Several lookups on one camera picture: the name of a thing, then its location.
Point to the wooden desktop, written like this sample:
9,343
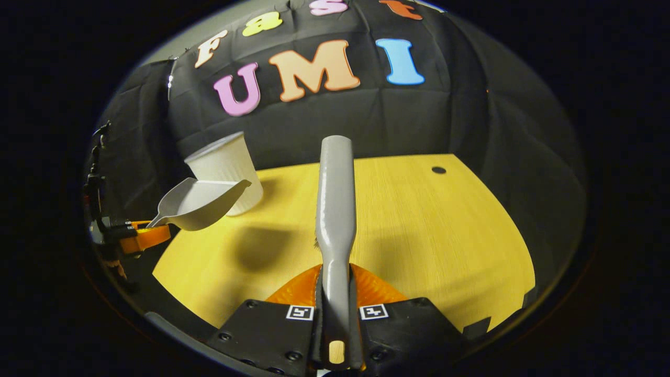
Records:
429,235

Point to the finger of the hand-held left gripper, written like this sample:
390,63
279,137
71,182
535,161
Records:
152,236

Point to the small grey broom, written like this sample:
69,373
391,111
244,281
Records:
335,209

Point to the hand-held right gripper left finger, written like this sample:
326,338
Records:
261,335

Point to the grey plastic dustpan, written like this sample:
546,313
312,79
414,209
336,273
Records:
199,204

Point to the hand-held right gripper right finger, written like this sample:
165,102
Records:
413,335

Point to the white ribbed garbage bin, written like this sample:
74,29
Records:
230,162

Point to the black backdrop cloth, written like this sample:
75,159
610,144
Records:
419,120

